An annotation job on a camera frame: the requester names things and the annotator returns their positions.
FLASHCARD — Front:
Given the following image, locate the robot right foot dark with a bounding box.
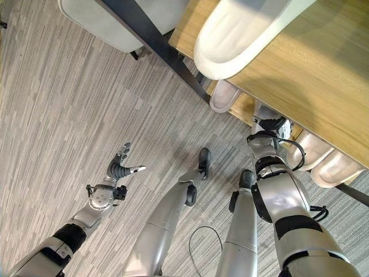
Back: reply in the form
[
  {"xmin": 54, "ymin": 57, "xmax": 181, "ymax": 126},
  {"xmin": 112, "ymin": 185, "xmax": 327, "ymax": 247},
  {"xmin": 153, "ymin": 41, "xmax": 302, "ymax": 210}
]
[{"xmin": 239, "ymin": 170, "xmax": 255, "ymax": 191}]

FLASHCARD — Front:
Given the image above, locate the large white slipper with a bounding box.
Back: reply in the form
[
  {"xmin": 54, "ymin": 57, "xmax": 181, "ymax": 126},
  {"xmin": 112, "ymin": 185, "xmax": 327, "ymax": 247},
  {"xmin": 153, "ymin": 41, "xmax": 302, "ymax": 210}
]
[{"xmin": 193, "ymin": 0, "xmax": 318, "ymax": 81}]

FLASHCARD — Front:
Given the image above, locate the small pale pink slipper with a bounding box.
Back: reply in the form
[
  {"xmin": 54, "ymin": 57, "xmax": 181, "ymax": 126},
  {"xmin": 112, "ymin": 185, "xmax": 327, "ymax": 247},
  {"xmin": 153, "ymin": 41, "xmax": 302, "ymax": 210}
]
[{"xmin": 209, "ymin": 80, "xmax": 242, "ymax": 113}]

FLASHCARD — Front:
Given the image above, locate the robot foot dark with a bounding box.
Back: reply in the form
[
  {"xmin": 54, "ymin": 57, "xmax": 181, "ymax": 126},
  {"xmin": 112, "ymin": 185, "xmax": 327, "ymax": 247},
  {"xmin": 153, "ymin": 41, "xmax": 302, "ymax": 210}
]
[
  {"xmin": 239, "ymin": 170, "xmax": 255, "ymax": 191},
  {"xmin": 198, "ymin": 148, "xmax": 212, "ymax": 171}
]

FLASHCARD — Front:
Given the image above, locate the white chair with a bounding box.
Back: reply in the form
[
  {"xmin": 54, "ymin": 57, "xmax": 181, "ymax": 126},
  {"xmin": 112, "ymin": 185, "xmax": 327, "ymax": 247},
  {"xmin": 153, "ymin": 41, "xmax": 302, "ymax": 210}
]
[{"xmin": 57, "ymin": 0, "xmax": 190, "ymax": 61}]

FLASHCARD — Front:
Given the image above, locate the black cable loop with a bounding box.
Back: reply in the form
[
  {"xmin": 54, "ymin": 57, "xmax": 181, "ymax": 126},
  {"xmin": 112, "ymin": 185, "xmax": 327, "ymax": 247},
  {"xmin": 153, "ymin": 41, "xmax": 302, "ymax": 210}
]
[{"xmin": 189, "ymin": 226, "xmax": 224, "ymax": 277}]

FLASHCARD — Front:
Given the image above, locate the robot left foot dark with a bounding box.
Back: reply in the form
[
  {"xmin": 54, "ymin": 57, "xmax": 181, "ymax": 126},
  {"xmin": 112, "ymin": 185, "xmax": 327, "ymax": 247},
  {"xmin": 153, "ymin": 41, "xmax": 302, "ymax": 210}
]
[{"xmin": 198, "ymin": 148, "xmax": 212, "ymax": 171}]

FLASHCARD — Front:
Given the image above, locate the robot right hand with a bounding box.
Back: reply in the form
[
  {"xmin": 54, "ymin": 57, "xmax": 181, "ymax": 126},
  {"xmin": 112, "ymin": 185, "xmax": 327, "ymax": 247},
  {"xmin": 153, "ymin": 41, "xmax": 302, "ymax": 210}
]
[{"xmin": 251, "ymin": 99, "xmax": 295, "ymax": 142}]

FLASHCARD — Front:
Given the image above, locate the robot right leg silver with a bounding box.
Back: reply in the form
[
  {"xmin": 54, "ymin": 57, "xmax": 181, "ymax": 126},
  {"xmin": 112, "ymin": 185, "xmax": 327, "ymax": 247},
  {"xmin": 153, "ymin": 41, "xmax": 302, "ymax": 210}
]
[{"xmin": 222, "ymin": 189, "xmax": 259, "ymax": 277}]

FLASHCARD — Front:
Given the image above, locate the robot left leg silver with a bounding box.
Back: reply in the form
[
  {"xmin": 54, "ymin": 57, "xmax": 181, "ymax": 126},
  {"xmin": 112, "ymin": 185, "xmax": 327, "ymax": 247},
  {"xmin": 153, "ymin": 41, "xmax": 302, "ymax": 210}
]
[{"xmin": 123, "ymin": 167, "xmax": 209, "ymax": 277}]

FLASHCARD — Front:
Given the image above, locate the beige slipper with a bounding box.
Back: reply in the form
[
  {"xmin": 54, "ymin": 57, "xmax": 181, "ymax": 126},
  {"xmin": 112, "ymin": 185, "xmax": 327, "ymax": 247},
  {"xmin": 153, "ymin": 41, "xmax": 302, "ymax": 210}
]
[
  {"xmin": 289, "ymin": 131, "xmax": 335, "ymax": 172},
  {"xmin": 310, "ymin": 150, "xmax": 366, "ymax": 189}
]

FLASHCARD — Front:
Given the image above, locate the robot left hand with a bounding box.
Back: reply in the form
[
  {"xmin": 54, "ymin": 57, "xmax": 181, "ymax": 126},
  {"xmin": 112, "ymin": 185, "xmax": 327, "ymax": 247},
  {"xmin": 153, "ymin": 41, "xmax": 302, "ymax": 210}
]
[{"xmin": 105, "ymin": 141, "xmax": 147, "ymax": 182}]

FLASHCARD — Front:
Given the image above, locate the wooden shoe rack black frame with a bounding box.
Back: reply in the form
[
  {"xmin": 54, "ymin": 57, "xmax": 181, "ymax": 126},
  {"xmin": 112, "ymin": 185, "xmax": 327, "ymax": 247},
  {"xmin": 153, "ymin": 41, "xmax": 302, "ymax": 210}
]
[{"xmin": 96, "ymin": 0, "xmax": 369, "ymax": 207}]

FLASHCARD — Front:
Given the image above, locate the robot leg silver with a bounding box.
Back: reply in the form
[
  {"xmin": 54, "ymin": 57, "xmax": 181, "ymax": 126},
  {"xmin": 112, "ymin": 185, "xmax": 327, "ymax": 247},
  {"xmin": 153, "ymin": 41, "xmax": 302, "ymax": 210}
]
[
  {"xmin": 222, "ymin": 189, "xmax": 259, "ymax": 277},
  {"xmin": 123, "ymin": 167, "xmax": 209, "ymax": 277}
]

